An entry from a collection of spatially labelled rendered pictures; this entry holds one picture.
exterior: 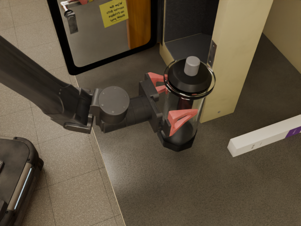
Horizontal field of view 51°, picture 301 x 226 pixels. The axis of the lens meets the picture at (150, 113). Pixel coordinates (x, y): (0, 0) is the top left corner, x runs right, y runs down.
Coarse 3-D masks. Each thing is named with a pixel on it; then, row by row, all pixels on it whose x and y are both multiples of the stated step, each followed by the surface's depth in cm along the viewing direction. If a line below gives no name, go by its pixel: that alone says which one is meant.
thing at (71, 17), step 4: (68, 12) 80; (68, 16) 79; (72, 16) 80; (68, 20) 80; (72, 20) 80; (72, 24) 82; (76, 24) 82; (72, 28) 83; (76, 28) 83; (72, 32) 83; (76, 32) 84
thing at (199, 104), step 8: (168, 64) 67; (168, 80) 64; (176, 88) 63; (208, 88) 64; (168, 96) 67; (176, 96) 65; (192, 96) 62; (168, 104) 69; (176, 104) 67; (184, 104) 66; (192, 104) 66; (200, 104) 67; (168, 112) 71; (200, 112) 70; (192, 120) 71; (184, 128) 73; (192, 128) 74; (176, 136) 76; (184, 136) 76; (192, 136) 78
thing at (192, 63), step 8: (192, 56) 63; (176, 64) 65; (184, 64) 65; (192, 64) 61; (200, 64) 66; (168, 72) 65; (176, 72) 64; (184, 72) 64; (192, 72) 63; (200, 72) 64; (208, 72) 64; (176, 80) 63; (184, 80) 63; (192, 80) 63; (200, 80) 63; (208, 80) 64; (184, 88) 63; (192, 88) 62; (200, 88) 63
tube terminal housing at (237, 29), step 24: (240, 0) 61; (264, 0) 63; (216, 24) 67; (240, 24) 66; (264, 24) 69; (216, 48) 70; (240, 48) 72; (216, 72) 76; (240, 72) 80; (216, 96) 84
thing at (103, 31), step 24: (72, 0) 79; (96, 0) 82; (120, 0) 85; (144, 0) 89; (96, 24) 87; (120, 24) 91; (144, 24) 96; (72, 48) 89; (96, 48) 94; (120, 48) 98
